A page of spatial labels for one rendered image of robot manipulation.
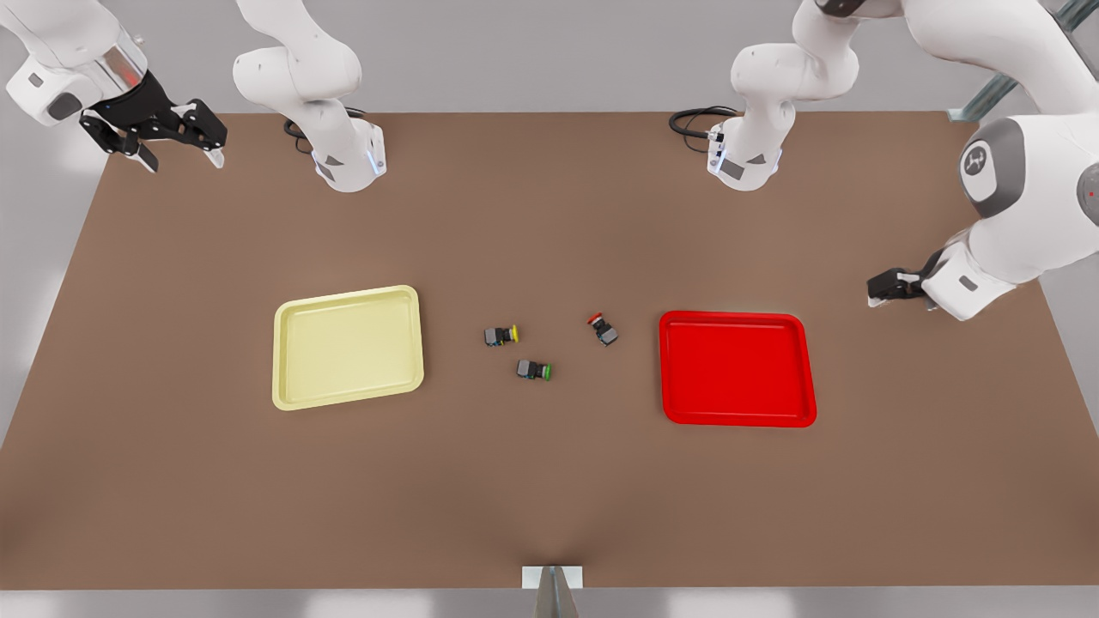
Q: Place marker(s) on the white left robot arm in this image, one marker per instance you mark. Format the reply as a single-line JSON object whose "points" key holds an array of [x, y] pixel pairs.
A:
{"points": [[1022, 172]]}

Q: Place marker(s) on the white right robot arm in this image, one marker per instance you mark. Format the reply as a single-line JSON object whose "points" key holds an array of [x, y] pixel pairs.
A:
{"points": [[300, 69]]}

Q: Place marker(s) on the red tray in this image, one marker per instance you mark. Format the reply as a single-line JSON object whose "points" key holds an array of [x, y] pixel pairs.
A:
{"points": [[736, 368]]}

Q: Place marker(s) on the pale yellow tray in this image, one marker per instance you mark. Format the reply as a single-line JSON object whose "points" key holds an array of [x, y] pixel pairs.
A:
{"points": [[348, 347]]}

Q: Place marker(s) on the silver frame post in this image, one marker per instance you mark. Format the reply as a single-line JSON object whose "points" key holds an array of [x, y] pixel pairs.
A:
{"points": [[1004, 81], [551, 592]]}

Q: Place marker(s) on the red push-button switch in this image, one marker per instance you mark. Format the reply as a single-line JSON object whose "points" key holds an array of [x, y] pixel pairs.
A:
{"points": [[603, 329]]}

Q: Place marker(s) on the yellow push-button switch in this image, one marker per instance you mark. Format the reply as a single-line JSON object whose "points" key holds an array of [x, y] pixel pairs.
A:
{"points": [[500, 335]]}

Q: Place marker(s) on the green push-button switch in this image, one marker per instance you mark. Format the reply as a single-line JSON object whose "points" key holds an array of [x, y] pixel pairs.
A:
{"points": [[533, 370]]}

